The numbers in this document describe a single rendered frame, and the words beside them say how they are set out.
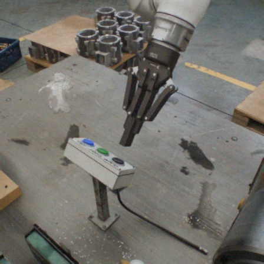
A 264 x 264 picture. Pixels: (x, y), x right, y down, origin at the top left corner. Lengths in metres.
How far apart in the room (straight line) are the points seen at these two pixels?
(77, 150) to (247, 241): 0.42
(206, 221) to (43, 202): 0.51
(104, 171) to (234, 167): 0.56
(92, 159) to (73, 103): 0.68
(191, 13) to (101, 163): 0.37
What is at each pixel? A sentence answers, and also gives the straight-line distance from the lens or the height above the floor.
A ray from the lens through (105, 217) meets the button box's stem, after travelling 0.90.
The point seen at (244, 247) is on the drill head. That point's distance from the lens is 0.53.
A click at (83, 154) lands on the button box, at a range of 0.71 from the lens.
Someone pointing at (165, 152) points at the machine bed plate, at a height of 0.80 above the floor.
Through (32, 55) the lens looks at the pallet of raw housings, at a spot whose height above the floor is 0.16.
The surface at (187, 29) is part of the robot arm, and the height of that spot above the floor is 1.34.
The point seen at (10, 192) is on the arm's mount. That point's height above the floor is 0.84.
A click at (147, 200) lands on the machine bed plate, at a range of 0.95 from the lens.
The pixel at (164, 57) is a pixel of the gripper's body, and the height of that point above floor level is 1.29.
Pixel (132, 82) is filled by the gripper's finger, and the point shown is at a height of 1.22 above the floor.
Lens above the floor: 1.58
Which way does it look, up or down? 42 degrees down
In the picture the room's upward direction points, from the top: straight up
